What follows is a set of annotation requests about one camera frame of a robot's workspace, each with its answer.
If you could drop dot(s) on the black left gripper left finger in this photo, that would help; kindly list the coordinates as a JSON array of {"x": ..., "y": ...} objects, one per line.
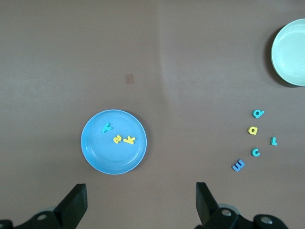
[{"x": 71, "y": 207}]

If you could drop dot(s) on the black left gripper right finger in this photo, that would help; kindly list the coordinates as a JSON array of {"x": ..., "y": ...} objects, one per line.
[{"x": 207, "y": 207}]

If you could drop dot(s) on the yellow letter s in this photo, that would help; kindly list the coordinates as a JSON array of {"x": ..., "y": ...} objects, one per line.
[{"x": 117, "y": 140}]

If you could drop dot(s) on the teal letter y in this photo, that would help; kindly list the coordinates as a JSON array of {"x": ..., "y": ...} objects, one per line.
[{"x": 105, "y": 128}]

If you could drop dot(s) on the yellow letter k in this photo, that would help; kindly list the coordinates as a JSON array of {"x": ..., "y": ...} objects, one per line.
[{"x": 129, "y": 140}]

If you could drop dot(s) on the blue letter m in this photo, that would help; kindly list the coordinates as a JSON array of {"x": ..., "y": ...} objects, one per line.
[{"x": 238, "y": 165}]

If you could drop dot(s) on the blue plate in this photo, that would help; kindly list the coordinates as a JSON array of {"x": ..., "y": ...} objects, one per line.
[{"x": 112, "y": 157}]

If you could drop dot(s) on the teal letter c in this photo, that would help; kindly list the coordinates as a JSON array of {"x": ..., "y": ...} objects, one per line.
[{"x": 253, "y": 152}]

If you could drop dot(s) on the yellow letter a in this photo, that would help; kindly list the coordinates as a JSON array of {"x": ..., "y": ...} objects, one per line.
[{"x": 256, "y": 131}]

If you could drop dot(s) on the teal letter r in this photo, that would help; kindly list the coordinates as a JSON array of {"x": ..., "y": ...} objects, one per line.
[{"x": 273, "y": 142}]

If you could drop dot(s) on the teal letter d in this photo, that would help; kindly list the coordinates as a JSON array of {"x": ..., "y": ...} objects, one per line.
[{"x": 261, "y": 112}]

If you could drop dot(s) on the brown tape patch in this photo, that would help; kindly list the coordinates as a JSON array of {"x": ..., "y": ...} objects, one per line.
[{"x": 129, "y": 78}]

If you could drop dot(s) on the green plate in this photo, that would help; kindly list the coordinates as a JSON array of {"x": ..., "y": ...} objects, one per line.
[{"x": 290, "y": 52}]

